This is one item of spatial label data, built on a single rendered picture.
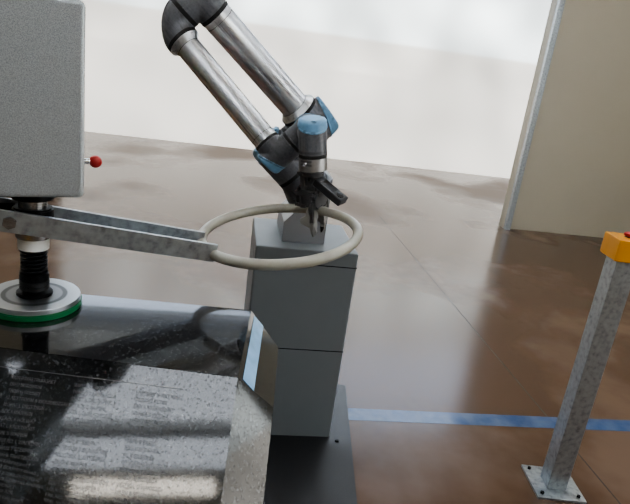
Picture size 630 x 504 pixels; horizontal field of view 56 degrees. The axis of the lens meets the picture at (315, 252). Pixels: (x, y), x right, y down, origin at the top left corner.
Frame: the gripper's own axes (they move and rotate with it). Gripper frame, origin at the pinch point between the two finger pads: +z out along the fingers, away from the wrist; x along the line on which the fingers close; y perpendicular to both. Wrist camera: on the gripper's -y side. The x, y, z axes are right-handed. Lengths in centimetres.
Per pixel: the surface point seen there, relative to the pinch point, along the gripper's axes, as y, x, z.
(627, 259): -87, -65, 15
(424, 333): 20, -154, 120
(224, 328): -8, 58, 6
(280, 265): -15.0, 42.8, -6.7
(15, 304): 30, 88, -4
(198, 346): -10, 69, 5
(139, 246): 15, 62, -13
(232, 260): -2.7, 47.1, -7.0
